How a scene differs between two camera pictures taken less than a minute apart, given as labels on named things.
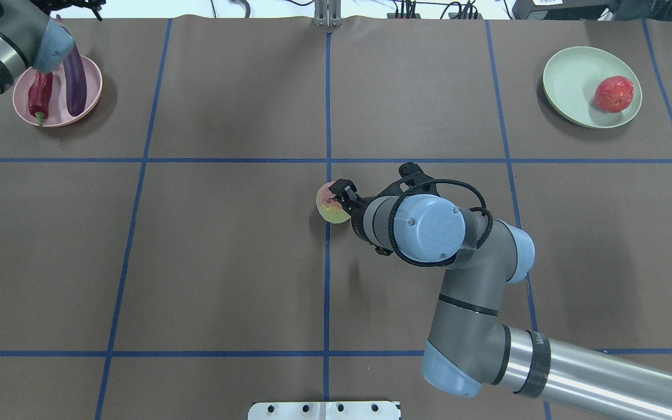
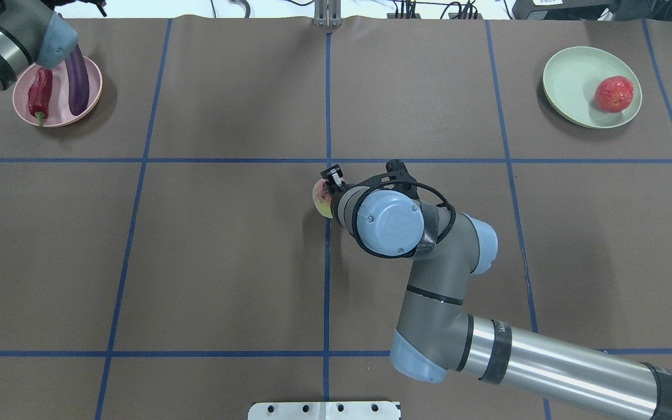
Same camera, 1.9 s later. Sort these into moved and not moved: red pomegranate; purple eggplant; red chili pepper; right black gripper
Moved: right black gripper
Not moved: red chili pepper; red pomegranate; purple eggplant
